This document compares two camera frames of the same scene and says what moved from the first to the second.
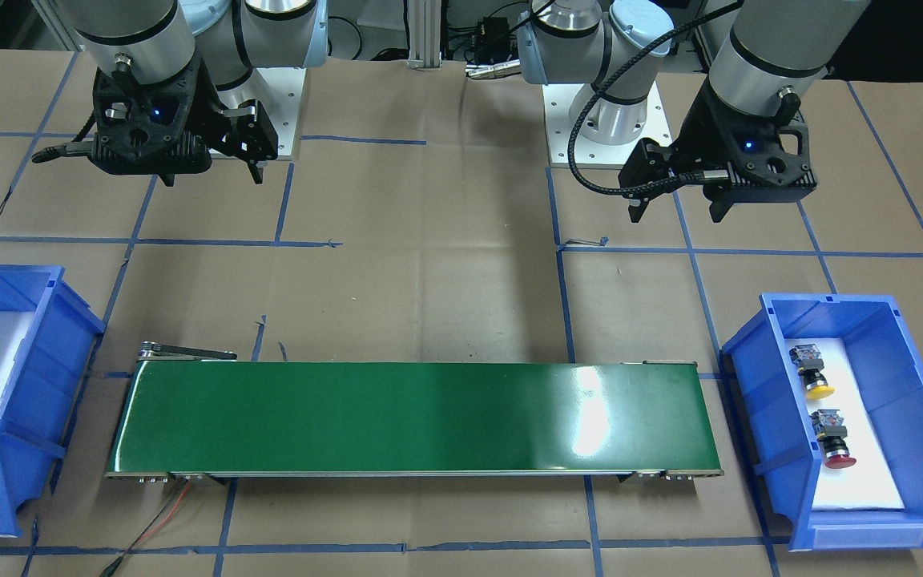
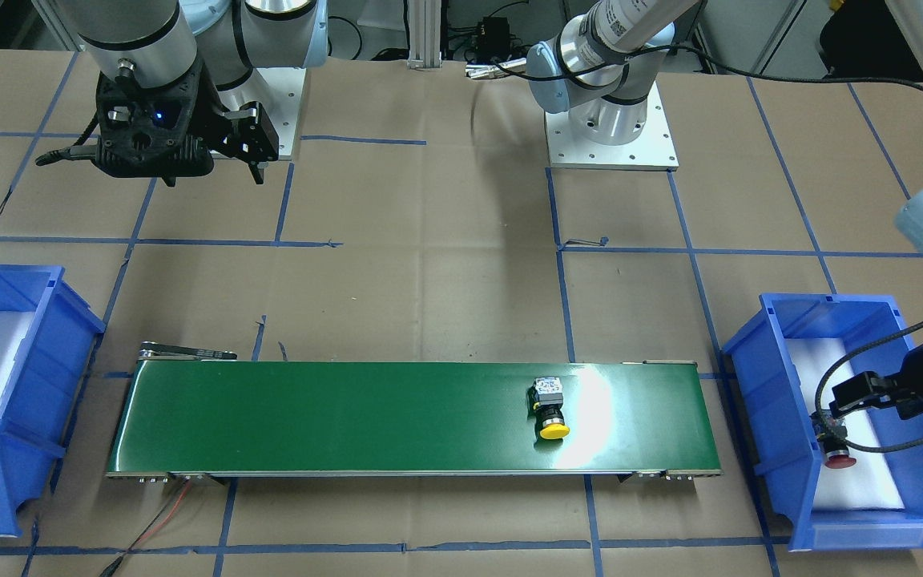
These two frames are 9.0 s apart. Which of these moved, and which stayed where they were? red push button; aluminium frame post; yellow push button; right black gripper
Moved: yellow push button
Stayed: aluminium frame post; right black gripper; red push button
